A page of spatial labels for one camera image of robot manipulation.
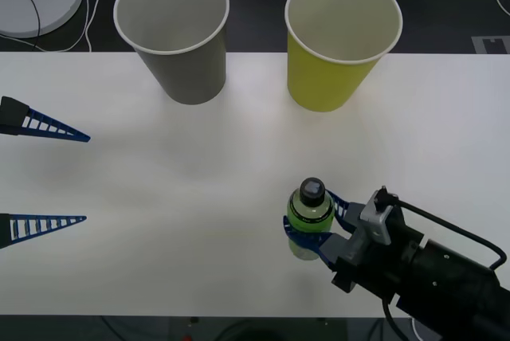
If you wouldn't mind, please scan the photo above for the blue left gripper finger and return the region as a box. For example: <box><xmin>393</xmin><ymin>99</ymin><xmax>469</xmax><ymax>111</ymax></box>
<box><xmin>0</xmin><ymin>96</ymin><xmax>92</xmax><ymax>143</ymax></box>
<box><xmin>0</xmin><ymin>213</ymin><xmax>88</xmax><ymax>251</ymax></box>

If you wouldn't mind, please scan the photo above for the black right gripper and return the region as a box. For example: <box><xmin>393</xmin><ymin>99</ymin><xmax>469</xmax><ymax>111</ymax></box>
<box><xmin>282</xmin><ymin>188</ymin><xmax>428</xmax><ymax>307</ymax></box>

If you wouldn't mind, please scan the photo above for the green plastic bottle black cap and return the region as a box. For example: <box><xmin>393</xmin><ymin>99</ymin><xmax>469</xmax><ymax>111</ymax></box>
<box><xmin>285</xmin><ymin>176</ymin><xmax>335</xmax><ymax>261</ymax></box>

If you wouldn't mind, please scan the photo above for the yellow-green plastic waste bin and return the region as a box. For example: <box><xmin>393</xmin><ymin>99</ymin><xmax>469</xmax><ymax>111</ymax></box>
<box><xmin>284</xmin><ymin>0</ymin><xmax>404</xmax><ymax>113</ymax></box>

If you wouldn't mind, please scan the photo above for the grey plastic waste bin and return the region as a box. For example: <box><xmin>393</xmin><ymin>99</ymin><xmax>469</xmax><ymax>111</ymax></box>
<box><xmin>112</xmin><ymin>0</ymin><xmax>231</xmax><ymax>106</ymax></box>

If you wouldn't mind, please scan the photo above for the thin black cable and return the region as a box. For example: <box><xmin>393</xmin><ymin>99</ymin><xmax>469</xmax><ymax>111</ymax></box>
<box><xmin>0</xmin><ymin>0</ymin><xmax>43</xmax><ymax>53</ymax></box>

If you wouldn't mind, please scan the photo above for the white power strip cable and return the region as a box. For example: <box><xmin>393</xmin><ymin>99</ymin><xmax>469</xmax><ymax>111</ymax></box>
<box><xmin>0</xmin><ymin>0</ymin><xmax>100</xmax><ymax>53</ymax></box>

